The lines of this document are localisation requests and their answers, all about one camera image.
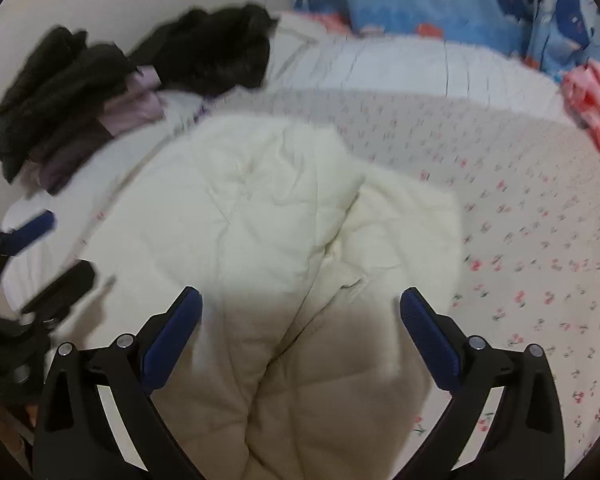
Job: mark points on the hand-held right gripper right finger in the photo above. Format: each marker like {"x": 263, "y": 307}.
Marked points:
{"x": 430, "y": 340}

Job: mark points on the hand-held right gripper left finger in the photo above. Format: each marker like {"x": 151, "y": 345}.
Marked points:
{"x": 172, "y": 340}

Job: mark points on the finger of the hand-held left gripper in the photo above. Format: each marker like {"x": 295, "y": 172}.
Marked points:
{"x": 62, "y": 287}
{"x": 30, "y": 232}

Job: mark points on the cream puffer jacket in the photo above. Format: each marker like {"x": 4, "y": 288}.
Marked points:
{"x": 260, "y": 210}

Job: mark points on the grey purple cloth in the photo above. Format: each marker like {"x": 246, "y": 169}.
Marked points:
{"x": 65, "y": 162}

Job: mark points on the black garment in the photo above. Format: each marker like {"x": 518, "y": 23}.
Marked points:
{"x": 55, "y": 90}
{"x": 215, "y": 50}

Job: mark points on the light purple cloth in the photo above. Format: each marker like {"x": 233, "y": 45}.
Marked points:
{"x": 130, "y": 105}

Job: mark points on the white quilted blanket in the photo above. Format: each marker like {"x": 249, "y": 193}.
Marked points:
{"x": 405, "y": 70}

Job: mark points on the pink and white cloth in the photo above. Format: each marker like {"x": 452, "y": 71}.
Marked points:
{"x": 595, "y": 105}

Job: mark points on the pink striped cloth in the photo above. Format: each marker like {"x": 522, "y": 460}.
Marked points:
{"x": 332, "y": 22}

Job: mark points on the blue whale print quilt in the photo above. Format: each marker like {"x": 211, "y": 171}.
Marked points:
{"x": 390, "y": 0}

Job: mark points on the blue whale print pillow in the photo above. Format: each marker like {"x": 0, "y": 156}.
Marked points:
{"x": 575, "y": 25}

